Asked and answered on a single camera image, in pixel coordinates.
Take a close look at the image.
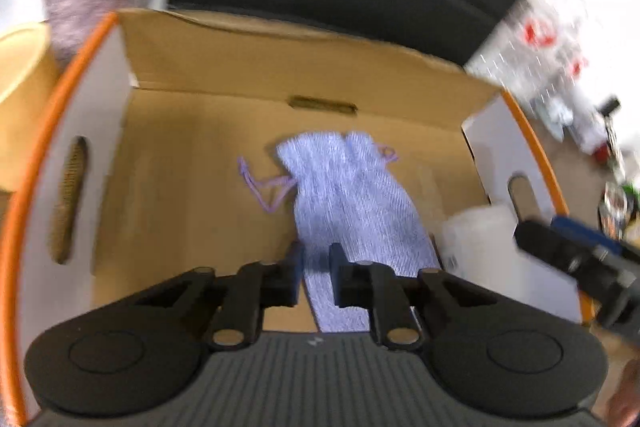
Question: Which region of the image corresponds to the lavender knit drawstring pouch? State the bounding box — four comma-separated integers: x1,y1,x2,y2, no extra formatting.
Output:
239,132,439,333

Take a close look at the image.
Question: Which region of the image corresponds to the dark snack packet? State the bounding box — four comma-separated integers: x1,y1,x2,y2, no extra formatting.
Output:
598,181,637,239

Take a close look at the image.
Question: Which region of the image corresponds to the white plastic container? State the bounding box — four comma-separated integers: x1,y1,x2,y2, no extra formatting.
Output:
438,205,526,300

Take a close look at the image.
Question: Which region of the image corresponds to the red orange cardboard box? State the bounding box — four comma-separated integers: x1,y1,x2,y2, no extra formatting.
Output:
1,10,567,426

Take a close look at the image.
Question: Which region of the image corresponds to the clear water bottle left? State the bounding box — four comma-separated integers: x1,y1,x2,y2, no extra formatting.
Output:
464,0,585,116

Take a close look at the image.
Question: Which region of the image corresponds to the yellow ceramic mug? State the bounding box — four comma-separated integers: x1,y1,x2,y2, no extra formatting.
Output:
0,23,60,192

